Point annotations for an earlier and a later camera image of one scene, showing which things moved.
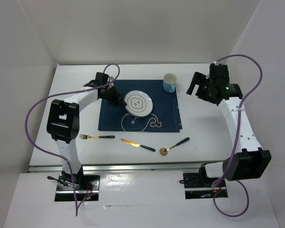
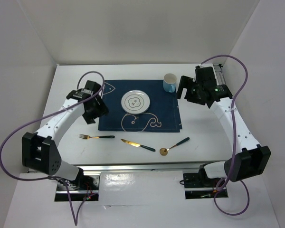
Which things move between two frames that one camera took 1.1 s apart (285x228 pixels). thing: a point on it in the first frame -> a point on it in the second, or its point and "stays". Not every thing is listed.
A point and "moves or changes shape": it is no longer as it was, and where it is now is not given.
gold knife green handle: [136, 145] stays
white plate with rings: [139, 103] moves or changes shape
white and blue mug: [169, 82] stays
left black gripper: [116, 100] -> [102, 109]
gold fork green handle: [88, 137] stays
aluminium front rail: [121, 168] stays
